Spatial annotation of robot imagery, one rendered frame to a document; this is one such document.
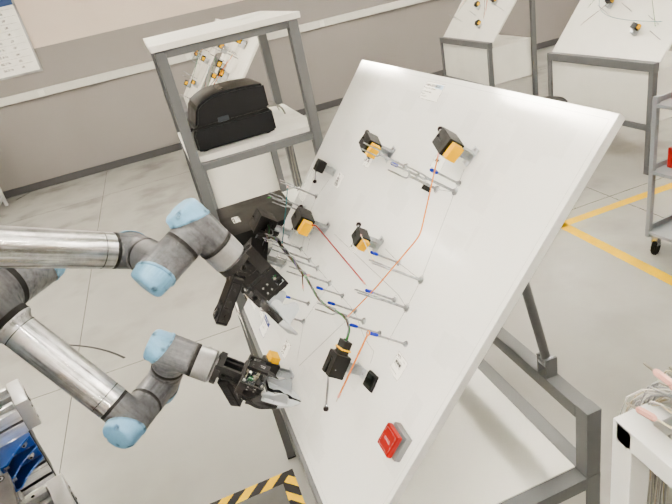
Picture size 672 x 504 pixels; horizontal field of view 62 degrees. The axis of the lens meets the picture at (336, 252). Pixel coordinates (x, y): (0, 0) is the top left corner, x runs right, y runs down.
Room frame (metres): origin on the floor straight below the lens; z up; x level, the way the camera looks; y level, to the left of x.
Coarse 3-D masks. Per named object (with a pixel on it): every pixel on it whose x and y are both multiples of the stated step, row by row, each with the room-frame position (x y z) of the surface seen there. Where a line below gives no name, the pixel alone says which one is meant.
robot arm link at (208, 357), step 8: (200, 352) 1.04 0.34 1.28; (208, 352) 1.04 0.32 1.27; (216, 352) 1.05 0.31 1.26; (200, 360) 1.02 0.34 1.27; (208, 360) 1.02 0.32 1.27; (216, 360) 1.03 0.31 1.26; (192, 368) 1.01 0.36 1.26; (200, 368) 1.01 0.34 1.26; (208, 368) 1.01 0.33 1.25; (192, 376) 1.02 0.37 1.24; (200, 376) 1.01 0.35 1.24; (208, 376) 1.01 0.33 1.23
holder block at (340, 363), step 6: (330, 348) 1.09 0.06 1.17; (330, 354) 1.08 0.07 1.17; (336, 354) 1.06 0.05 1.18; (330, 360) 1.07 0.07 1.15; (336, 360) 1.05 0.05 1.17; (342, 360) 1.06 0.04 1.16; (348, 360) 1.06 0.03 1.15; (324, 366) 1.07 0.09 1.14; (330, 366) 1.05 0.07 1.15; (336, 366) 1.05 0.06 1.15; (342, 366) 1.05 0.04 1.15; (330, 372) 1.04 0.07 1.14; (336, 372) 1.05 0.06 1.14; (342, 372) 1.05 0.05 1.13; (336, 378) 1.04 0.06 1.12; (342, 378) 1.05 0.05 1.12
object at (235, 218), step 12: (276, 192) 2.38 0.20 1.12; (240, 204) 2.33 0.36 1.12; (252, 204) 2.30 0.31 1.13; (264, 204) 2.27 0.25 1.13; (276, 204) 2.24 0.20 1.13; (288, 204) 2.21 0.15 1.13; (228, 216) 2.22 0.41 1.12; (240, 216) 2.19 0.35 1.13; (276, 216) 2.11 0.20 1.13; (228, 228) 2.09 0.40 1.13; (240, 228) 2.07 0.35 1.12; (240, 240) 2.01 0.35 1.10
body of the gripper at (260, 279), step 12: (252, 252) 1.05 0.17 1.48; (240, 264) 1.03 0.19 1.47; (252, 264) 1.05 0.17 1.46; (264, 264) 1.06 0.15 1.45; (228, 276) 1.03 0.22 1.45; (240, 276) 1.04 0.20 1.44; (252, 276) 1.05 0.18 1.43; (264, 276) 1.03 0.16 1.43; (276, 276) 1.08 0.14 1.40; (252, 288) 1.03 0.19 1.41; (264, 288) 1.04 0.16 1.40; (276, 288) 1.05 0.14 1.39; (252, 300) 1.02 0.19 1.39
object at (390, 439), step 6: (390, 426) 0.86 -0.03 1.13; (384, 432) 0.86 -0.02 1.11; (390, 432) 0.85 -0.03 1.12; (396, 432) 0.84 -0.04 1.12; (384, 438) 0.85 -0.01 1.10; (390, 438) 0.84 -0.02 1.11; (396, 438) 0.82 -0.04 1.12; (384, 444) 0.84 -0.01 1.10; (390, 444) 0.83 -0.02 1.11; (396, 444) 0.82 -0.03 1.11; (384, 450) 0.83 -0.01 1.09; (390, 450) 0.82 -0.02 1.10; (390, 456) 0.82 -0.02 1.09
